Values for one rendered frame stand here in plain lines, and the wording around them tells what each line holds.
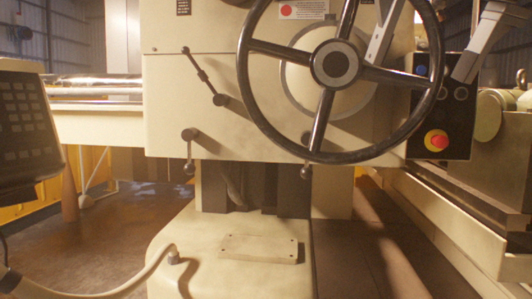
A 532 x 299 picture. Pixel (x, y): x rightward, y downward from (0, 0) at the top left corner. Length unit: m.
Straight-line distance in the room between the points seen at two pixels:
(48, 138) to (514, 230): 1.04
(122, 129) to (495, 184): 1.29
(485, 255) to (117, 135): 1.29
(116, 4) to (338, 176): 1.54
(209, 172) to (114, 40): 0.91
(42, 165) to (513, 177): 1.04
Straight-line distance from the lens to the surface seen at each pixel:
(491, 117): 0.90
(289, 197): 1.48
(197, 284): 1.08
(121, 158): 1.76
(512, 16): 0.44
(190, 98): 0.79
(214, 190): 1.54
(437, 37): 0.55
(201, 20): 0.80
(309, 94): 0.61
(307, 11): 0.76
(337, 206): 1.51
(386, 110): 0.76
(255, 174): 1.56
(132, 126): 1.23
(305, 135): 0.70
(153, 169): 1.66
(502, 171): 0.87
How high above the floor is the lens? 1.24
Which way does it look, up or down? 7 degrees down
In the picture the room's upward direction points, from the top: 1 degrees clockwise
